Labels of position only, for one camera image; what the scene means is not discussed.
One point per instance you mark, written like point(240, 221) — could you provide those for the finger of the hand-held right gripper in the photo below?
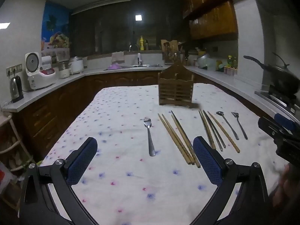
point(284, 121)
point(269, 126)

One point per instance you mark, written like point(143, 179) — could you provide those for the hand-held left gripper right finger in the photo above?
point(208, 161)

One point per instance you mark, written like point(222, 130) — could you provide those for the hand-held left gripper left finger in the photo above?
point(82, 161)

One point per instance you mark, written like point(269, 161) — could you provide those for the steel chopstick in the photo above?
point(207, 131)
point(213, 133)
point(173, 114)
point(218, 134)

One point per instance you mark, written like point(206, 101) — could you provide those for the wooden chopstick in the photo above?
point(186, 143)
point(173, 139)
point(225, 133)
point(178, 139)

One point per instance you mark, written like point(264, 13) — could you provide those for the small steel fork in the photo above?
point(235, 115)

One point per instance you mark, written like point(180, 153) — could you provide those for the small steel spoon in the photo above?
point(219, 114)

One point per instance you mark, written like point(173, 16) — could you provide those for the wooden utensil holder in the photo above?
point(175, 93)

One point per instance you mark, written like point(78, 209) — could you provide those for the dish drying rack with utensils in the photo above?
point(171, 56)

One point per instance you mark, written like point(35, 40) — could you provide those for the person's right hand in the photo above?
point(288, 187)

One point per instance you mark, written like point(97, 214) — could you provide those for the gas stove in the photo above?
point(276, 98)

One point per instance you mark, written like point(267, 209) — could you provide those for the black wok with lid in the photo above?
point(286, 79)

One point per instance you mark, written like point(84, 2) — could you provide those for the floral white tablecloth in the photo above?
point(121, 126)

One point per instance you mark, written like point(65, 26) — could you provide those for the white kitchen countertop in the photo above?
point(234, 84)

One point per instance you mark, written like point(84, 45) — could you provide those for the row of spice jars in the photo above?
point(229, 71)

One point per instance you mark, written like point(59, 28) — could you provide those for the green bottle with yellow cap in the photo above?
point(232, 62)

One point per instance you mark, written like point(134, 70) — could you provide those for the wooden lower cabinets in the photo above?
point(121, 79)

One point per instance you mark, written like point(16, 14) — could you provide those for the wooden cabinets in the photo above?
point(121, 79)
point(215, 21)

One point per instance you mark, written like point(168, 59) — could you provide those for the steel basin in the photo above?
point(202, 61)

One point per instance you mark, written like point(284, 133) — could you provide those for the white cooker with steel lid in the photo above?
point(76, 66)

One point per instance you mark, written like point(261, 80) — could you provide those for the white and red rice cooker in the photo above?
point(38, 75)

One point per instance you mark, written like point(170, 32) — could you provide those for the steel electric kettle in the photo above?
point(16, 89)

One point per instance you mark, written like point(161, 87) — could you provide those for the purple plastic board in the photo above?
point(114, 66)

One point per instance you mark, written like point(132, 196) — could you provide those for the paper towel roll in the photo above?
point(46, 60)

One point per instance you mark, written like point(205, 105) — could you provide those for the steel kitchen sink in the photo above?
point(152, 66)

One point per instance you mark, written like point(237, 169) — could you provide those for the white faucet filter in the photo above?
point(139, 59)

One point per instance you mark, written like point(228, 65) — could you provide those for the wooden upper cabinets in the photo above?
point(215, 21)

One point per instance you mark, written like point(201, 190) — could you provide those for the curved steel faucet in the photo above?
point(130, 48)

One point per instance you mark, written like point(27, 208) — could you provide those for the dark bottle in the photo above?
point(147, 45)

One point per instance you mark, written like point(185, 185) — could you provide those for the dark kitchen window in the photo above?
point(105, 28)

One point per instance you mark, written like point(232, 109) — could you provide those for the wall power socket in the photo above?
point(14, 69)

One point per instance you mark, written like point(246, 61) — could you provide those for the fruit and beach wall poster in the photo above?
point(55, 28)

